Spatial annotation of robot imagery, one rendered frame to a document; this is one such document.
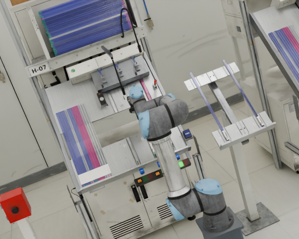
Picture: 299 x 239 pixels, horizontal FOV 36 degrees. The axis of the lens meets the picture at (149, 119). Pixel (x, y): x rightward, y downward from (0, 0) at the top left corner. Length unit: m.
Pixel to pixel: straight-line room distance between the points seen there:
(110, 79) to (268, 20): 1.12
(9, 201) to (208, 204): 1.19
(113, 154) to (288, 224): 1.21
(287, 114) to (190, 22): 1.71
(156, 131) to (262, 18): 1.44
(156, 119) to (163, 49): 2.57
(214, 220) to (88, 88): 1.19
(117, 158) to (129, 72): 0.55
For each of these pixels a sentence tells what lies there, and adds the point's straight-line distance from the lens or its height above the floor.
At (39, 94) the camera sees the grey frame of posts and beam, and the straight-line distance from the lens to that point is 2.96.
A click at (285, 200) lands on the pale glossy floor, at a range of 3.31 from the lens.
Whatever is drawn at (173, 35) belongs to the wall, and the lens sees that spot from 4.56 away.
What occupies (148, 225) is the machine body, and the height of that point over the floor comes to 0.13.
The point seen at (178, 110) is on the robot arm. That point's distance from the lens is 2.05.
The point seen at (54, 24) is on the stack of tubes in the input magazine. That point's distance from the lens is 2.82.
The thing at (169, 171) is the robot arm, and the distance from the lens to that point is 2.10.
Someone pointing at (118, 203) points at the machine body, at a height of 0.37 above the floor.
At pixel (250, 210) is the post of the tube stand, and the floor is 0.10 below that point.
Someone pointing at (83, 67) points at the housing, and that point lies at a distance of 2.88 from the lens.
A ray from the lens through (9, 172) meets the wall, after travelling 4.71.
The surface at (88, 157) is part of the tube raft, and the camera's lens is 2.69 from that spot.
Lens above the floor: 1.91
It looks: 22 degrees down
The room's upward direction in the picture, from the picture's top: 18 degrees counter-clockwise
